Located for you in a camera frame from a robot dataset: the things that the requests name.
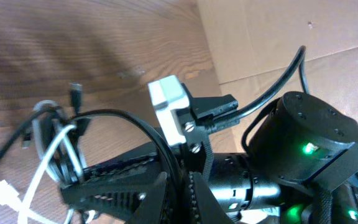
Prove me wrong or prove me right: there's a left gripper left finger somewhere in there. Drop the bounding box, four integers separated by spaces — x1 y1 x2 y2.
126 172 168 224

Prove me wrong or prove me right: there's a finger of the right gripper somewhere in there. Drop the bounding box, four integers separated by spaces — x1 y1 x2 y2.
60 152 162 221

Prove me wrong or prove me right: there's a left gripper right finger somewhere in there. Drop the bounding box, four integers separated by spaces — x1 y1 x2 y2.
188 172 234 224

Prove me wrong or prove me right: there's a black usb cable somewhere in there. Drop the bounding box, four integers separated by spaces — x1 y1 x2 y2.
0 82 183 224

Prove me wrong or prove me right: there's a white usb cable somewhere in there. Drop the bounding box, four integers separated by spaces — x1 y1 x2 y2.
0 99 88 224

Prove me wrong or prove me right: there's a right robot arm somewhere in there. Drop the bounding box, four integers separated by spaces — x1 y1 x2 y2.
61 91 358 223

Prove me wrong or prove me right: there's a cardboard panel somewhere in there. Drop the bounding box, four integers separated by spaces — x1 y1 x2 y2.
196 0 358 178

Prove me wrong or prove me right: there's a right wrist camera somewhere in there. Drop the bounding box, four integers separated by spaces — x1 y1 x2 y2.
148 75 190 146

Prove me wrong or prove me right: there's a right camera black cable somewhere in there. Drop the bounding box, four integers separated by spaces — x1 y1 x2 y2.
209 45 310 131

